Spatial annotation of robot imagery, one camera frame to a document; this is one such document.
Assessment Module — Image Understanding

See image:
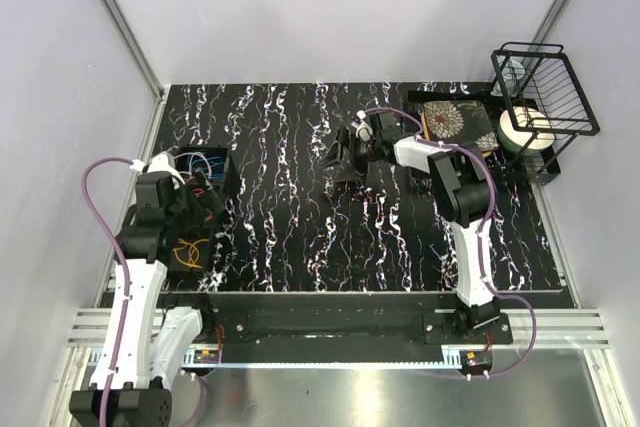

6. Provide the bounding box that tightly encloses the floral patterned box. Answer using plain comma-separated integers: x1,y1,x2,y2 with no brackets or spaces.
421,100,499,157

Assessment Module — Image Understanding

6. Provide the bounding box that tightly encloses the blue thin cable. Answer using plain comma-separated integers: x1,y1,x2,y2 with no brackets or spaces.
180,152,226,179

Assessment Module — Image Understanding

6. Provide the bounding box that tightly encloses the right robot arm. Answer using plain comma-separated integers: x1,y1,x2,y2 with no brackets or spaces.
321,108,500,344

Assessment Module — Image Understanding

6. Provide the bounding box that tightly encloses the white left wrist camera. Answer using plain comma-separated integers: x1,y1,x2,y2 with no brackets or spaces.
129,152,185,189

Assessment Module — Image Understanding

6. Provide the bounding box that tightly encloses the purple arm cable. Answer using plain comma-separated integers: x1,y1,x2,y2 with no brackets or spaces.
357,107,539,363
80,156,136,427

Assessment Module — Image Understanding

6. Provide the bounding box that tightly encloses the black three-compartment tray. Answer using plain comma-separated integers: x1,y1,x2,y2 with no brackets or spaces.
169,145,239,278

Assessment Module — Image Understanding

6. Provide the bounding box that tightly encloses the white round bowl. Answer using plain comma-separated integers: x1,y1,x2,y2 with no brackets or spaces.
498,106,555,155

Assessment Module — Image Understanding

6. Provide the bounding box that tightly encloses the glass cup in rack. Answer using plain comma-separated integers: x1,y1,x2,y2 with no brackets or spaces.
502,59,526,97

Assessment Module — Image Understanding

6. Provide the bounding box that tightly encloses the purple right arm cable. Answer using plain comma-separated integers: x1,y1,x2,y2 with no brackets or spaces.
357,107,539,363

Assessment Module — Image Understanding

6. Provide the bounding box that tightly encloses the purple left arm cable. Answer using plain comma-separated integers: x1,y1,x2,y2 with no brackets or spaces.
80,156,136,427

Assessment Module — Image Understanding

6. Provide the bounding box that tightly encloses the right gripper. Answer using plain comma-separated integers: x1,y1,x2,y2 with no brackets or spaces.
318,129,382,185

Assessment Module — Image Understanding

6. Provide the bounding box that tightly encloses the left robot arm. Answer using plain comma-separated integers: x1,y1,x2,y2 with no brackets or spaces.
69,171,220,426

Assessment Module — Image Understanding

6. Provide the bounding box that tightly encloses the black wire dish rack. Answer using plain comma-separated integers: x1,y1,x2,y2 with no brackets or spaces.
491,41,601,185

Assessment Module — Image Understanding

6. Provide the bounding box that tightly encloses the white thin cable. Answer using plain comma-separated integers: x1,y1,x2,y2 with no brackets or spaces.
174,149,214,181

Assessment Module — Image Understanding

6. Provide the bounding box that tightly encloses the yellow thin cable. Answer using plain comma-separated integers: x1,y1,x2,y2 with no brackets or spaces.
172,236,210,271

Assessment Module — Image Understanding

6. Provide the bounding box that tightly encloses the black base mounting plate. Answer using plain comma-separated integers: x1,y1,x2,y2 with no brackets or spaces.
215,309,514,365

